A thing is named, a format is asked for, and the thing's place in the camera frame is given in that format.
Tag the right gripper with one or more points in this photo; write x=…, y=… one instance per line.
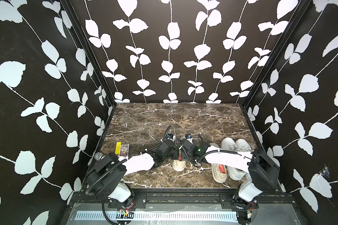
x=183, y=157

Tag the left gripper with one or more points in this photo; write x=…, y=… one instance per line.
x=175, y=151

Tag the beige sneaker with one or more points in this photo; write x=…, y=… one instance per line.
x=179, y=165
x=217, y=176

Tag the red insole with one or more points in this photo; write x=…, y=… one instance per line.
x=222, y=168

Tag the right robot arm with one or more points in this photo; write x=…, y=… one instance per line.
x=263, y=170

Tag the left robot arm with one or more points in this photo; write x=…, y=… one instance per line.
x=104, y=179

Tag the white sneaker inner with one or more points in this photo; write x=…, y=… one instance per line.
x=234, y=172

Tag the white sneaker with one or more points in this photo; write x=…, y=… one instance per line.
x=243, y=146
x=234, y=172

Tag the colourful card box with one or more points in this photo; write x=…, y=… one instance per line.
x=124, y=150

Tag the white sneaker outer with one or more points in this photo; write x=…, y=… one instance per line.
x=243, y=146

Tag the yellow card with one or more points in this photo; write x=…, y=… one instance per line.
x=117, y=148

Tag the purple glitter tube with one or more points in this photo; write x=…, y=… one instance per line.
x=98, y=156

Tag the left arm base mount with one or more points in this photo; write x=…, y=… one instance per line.
x=135, y=201

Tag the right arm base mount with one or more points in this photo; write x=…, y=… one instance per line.
x=236, y=204

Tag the white vented rail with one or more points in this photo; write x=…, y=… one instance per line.
x=173, y=216

